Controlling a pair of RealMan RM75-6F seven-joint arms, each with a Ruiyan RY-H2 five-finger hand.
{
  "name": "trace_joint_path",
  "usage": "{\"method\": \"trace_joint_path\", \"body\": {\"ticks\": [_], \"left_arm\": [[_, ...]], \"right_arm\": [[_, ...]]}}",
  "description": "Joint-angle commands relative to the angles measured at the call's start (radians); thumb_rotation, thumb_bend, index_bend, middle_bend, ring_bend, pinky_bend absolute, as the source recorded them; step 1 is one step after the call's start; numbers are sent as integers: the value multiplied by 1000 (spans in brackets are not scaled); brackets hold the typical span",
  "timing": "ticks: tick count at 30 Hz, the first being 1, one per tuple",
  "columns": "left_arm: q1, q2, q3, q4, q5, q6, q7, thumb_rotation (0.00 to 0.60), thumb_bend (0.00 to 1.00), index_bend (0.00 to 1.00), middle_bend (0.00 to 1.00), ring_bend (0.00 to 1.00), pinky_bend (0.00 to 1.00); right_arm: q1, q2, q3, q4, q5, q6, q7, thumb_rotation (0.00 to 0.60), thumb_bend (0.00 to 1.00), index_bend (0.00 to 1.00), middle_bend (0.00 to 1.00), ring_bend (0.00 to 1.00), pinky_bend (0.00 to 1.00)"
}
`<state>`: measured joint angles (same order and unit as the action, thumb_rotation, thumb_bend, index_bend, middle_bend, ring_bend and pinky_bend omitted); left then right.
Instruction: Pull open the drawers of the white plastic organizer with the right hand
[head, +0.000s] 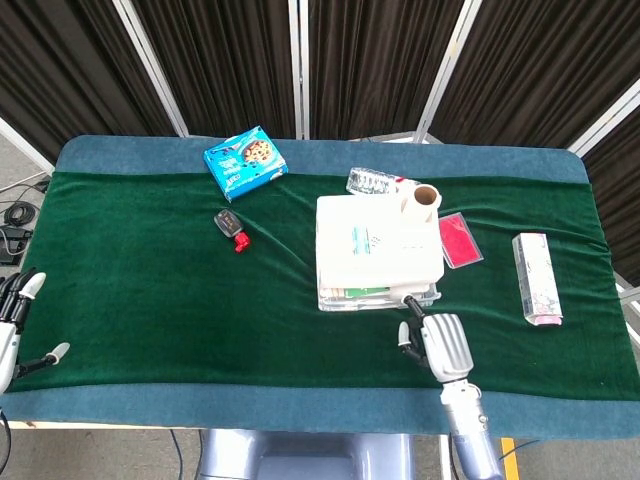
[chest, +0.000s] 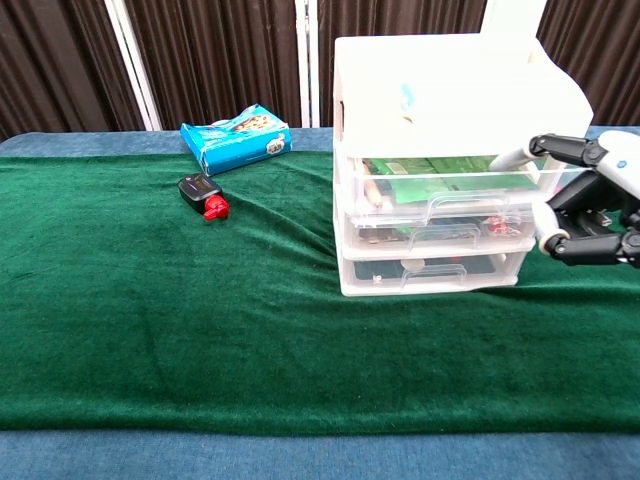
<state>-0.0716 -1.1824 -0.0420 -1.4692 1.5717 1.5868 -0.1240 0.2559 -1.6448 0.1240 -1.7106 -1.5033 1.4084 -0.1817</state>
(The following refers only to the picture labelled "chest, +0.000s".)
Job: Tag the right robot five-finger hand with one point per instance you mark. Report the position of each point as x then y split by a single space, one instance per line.
620 170

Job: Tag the clear drawer with green packets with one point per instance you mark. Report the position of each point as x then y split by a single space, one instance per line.
450 202

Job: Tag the clear drawer with red items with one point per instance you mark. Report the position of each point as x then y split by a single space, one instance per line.
440 235

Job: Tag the clear drawer with dark contents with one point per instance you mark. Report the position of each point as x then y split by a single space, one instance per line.
435 275

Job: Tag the small red item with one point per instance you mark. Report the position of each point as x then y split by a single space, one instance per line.
502 226

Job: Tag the green packet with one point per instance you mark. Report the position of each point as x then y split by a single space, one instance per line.
440 180

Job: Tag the blue cookie box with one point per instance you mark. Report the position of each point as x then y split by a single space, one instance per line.
235 142

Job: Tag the small black device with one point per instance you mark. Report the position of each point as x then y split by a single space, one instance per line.
197 187

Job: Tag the blue table cover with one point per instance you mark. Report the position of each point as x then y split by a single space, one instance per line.
300 460

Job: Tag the green velvet cloth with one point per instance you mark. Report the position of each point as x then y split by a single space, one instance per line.
175 300

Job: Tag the white plastic storage box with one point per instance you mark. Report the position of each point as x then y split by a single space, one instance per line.
450 90

